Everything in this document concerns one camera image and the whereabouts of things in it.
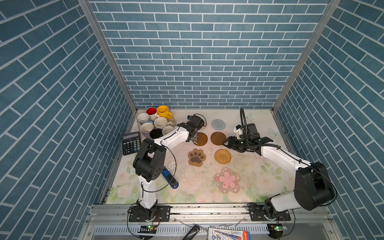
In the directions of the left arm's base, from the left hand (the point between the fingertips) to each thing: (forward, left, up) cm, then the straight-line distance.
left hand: (189, 134), depth 96 cm
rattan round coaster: (-12, -21, -7) cm, 25 cm away
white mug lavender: (+7, +30, -2) cm, 31 cm away
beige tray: (+15, +33, +1) cm, 36 cm away
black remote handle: (-51, -2, -3) cm, 51 cm away
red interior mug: (+20, +28, 0) cm, 35 cm away
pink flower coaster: (-27, -22, -7) cm, 36 cm away
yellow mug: (+21, +20, 0) cm, 29 cm away
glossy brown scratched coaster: (+1, -9, -7) cm, 11 cm away
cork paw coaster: (-13, -4, -7) cm, 15 cm away
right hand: (-10, -21, +5) cm, 24 cm away
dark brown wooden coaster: (+1, -19, -6) cm, 20 cm away
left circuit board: (-49, +20, -11) cm, 54 cm away
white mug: (+12, +21, -2) cm, 24 cm away
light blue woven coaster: (+14, -22, -7) cm, 27 cm away
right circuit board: (-50, -43, -8) cm, 67 cm away
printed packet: (-52, -15, -6) cm, 54 cm away
